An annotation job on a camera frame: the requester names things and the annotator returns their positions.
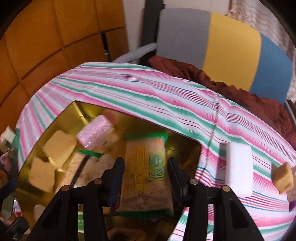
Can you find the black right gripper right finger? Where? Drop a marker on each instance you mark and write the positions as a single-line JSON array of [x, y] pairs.
[[191, 193]]

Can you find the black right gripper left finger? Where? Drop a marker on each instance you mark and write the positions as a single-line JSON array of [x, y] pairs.
[[100, 193]]

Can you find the yellow green cracker packet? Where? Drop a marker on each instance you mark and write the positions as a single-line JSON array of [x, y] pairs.
[[146, 187]]

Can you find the white foam block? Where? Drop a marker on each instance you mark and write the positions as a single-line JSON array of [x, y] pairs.
[[239, 169]]

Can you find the yellow sponge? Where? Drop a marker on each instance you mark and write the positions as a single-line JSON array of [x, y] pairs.
[[59, 148], [282, 178], [42, 175]]

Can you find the yellow sponge back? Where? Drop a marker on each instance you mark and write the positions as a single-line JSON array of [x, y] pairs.
[[42, 175]]

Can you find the yellow sponge front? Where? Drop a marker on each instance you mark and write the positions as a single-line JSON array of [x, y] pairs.
[[282, 178]]

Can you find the purple snack wrapper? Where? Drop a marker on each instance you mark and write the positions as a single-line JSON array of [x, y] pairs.
[[292, 205]]

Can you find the gold metal tin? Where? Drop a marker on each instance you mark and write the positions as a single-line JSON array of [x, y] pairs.
[[59, 216]]

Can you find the striped pink green bedsheet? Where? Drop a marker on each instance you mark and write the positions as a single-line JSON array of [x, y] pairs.
[[180, 105]]

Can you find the dark red cloth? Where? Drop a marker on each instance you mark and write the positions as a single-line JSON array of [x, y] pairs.
[[270, 111]]

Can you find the grey yellow blue chair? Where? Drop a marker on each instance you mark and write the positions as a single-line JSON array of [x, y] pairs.
[[227, 50]]

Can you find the wooden wardrobe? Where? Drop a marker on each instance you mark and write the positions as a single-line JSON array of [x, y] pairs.
[[47, 38]]

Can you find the pink patterned curtain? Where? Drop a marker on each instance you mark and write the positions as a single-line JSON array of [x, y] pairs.
[[259, 17]]

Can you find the black post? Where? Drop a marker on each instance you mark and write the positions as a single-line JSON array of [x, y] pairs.
[[150, 26]]

